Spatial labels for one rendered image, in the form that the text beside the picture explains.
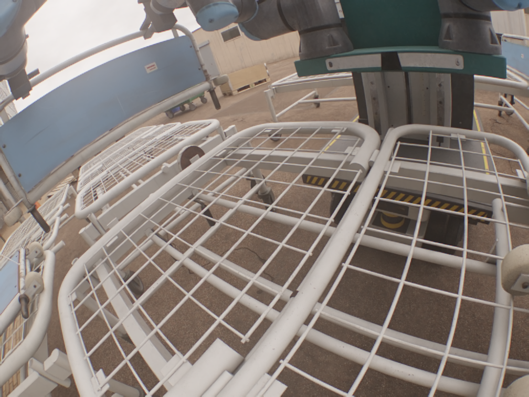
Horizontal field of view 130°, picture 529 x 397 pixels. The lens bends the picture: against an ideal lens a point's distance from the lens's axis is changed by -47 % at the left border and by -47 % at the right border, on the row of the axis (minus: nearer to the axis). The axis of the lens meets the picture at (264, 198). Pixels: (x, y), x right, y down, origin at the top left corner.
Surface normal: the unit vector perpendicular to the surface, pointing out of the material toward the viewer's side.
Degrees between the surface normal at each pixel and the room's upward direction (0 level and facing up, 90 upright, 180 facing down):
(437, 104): 90
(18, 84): 80
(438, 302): 0
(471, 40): 70
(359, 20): 90
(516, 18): 88
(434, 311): 0
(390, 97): 90
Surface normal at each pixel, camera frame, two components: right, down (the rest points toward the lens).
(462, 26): -0.86, 0.21
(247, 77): 0.50, 0.36
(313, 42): -0.63, 0.30
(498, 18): -0.50, 0.59
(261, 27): -0.33, 0.88
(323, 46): -0.33, 0.31
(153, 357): -0.30, -0.78
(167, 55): 0.76, 0.16
